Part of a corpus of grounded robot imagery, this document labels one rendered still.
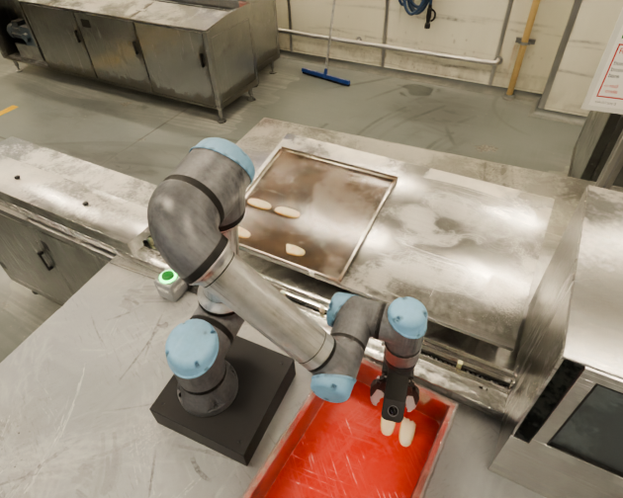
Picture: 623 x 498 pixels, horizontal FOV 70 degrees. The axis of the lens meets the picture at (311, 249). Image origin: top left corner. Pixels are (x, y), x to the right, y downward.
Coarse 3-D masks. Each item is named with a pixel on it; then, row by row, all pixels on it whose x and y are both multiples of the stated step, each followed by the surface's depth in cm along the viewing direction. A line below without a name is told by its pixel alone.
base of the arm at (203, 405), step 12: (228, 372) 109; (228, 384) 108; (180, 396) 110; (192, 396) 104; (204, 396) 104; (216, 396) 105; (228, 396) 108; (192, 408) 106; (204, 408) 106; (216, 408) 108
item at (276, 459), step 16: (368, 368) 114; (368, 384) 120; (416, 384) 109; (320, 400) 113; (432, 400) 107; (448, 400) 106; (304, 416) 106; (432, 416) 112; (448, 416) 103; (288, 432) 102; (304, 432) 111; (448, 432) 102; (288, 448) 103; (432, 448) 98; (272, 464) 97; (432, 464) 96; (256, 480) 94; (272, 480) 101; (256, 496) 95; (416, 496) 91
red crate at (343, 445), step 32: (320, 416) 114; (352, 416) 114; (416, 416) 114; (320, 448) 109; (352, 448) 108; (384, 448) 108; (416, 448) 108; (288, 480) 104; (320, 480) 103; (352, 480) 103; (384, 480) 103; (416, 480) 103
